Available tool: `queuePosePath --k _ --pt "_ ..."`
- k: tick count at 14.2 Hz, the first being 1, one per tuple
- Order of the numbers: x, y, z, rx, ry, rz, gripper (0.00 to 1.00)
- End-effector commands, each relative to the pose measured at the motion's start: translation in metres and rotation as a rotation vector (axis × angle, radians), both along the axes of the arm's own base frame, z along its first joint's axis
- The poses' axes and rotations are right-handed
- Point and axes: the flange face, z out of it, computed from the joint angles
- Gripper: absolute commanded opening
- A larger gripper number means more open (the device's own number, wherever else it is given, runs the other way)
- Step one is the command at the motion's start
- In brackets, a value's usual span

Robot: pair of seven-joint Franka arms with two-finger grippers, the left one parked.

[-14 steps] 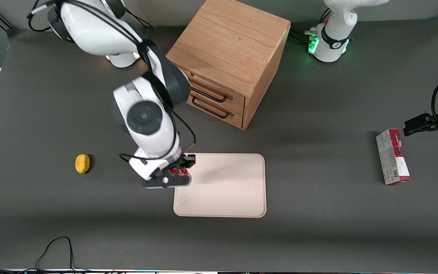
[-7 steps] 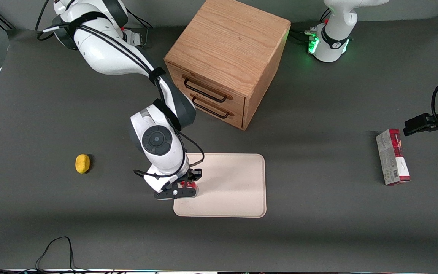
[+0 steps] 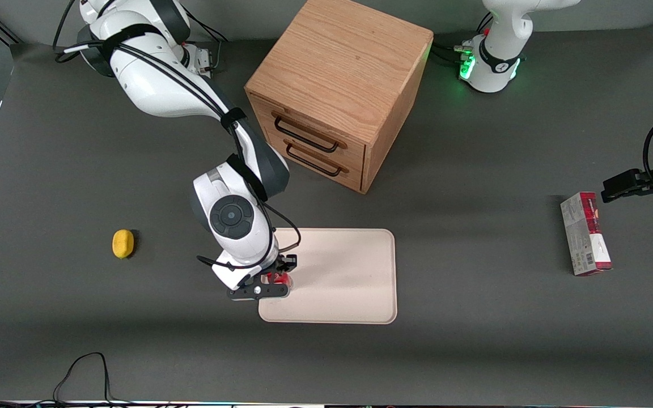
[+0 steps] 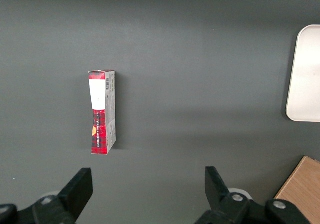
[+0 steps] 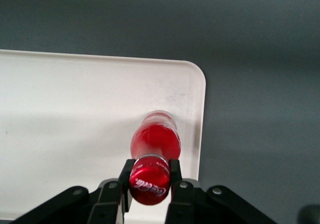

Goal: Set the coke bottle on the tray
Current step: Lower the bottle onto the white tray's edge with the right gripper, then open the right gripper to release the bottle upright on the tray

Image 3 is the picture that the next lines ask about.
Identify cream rectangular tray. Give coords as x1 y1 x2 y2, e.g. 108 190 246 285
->
258 228 398 325

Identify grey and red carton box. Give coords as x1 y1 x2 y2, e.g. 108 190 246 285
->
560 192 613 277

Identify red can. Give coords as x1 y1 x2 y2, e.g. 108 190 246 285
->
266 271 293 291

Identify black loose table cable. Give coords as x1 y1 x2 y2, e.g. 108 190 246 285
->
0 352 134 408

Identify black left arm base cables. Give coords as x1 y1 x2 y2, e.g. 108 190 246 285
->
431 42 474 67

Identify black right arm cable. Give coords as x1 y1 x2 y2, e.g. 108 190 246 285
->
54 0 302 270

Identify wooden drawer front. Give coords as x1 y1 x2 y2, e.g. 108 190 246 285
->
270 133 364 192
250 93 367 168

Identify wooden two-drawer cabinet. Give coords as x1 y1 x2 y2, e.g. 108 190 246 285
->
244 0 435 194

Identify black drawer handle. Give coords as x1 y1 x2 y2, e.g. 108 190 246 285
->
285 141 350 177
273 112 348 154

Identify yellow lemon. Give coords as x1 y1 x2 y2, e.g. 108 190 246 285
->
112 229 135 260

